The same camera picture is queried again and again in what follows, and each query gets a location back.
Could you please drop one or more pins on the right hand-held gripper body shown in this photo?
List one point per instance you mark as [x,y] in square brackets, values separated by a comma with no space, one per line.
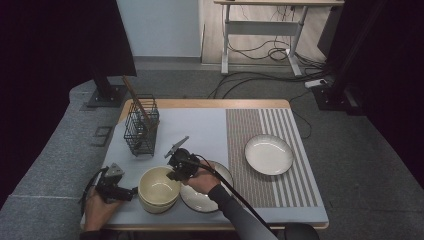
[183,165]

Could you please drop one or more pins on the dark curtain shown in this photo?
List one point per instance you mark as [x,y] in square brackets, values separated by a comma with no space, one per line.
[400,66]
[66,40]

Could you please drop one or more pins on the black metal stand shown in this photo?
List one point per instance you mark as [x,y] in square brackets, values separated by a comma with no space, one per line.
[106,96]
[330,98]

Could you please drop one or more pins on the white plate with dark rim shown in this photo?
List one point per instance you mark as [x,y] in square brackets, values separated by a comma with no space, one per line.
[196,201]
[268,155]

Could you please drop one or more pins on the person's left hand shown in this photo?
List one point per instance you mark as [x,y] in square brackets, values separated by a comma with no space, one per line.
[95,210]

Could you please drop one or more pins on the blue-grey table mat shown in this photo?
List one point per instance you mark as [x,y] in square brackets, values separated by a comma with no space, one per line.
[206,126]

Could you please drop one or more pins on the black rounded object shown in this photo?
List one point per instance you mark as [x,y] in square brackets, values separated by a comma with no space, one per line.
[301,231]

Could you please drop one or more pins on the dark panel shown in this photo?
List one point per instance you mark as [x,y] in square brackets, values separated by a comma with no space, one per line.
[330,36]

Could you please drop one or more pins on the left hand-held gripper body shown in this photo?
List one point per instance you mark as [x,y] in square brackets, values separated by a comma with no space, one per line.
[111,190]

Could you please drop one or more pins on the person's right hand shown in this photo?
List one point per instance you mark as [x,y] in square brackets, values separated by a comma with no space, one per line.
[205,181]

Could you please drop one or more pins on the white power strip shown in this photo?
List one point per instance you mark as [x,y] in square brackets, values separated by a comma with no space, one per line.
[316,83]

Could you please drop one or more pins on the dark floor socket frame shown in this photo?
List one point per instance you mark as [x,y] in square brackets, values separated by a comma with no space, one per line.
[102,136]

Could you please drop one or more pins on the white desk with metal legs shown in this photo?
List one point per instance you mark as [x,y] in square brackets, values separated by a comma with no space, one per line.
[260,28]

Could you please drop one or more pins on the brown white striped placemat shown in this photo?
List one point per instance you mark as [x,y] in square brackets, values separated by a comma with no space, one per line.
[300,186]

